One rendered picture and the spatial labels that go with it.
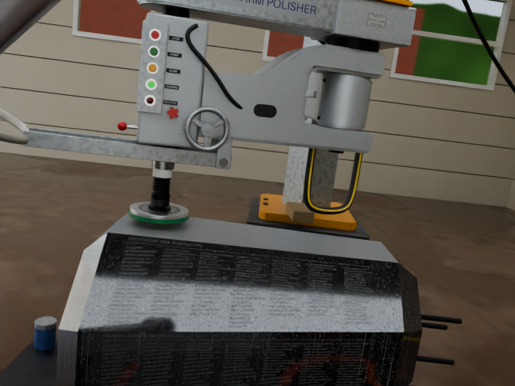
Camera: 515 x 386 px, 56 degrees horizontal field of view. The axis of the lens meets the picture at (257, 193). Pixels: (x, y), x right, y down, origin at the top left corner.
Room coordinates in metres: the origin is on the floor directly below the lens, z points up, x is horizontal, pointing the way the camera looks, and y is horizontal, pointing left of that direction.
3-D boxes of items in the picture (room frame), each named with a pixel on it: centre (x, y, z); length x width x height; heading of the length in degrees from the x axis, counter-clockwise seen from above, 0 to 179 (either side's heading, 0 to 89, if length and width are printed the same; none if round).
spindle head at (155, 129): (1.76, 0.27, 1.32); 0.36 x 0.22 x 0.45; 106
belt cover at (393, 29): (1.83, 0.01, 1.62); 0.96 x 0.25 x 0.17; 106
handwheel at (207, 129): (1.65, 0.20, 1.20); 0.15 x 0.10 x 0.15; 106
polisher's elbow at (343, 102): (1.92, -0.28, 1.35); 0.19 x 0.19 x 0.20
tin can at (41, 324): (2.18, 0.94, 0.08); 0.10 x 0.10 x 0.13
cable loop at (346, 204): (1.91, -0.29, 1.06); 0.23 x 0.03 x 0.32; 106
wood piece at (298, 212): (2.32, -0.21, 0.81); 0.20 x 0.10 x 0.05; 8
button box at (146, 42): (1.61, 0.38, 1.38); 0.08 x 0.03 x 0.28; 106
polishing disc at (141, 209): (1.73, 0.35, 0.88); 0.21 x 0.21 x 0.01
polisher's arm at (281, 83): (1.83, -0.03, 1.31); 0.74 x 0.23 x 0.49; 106
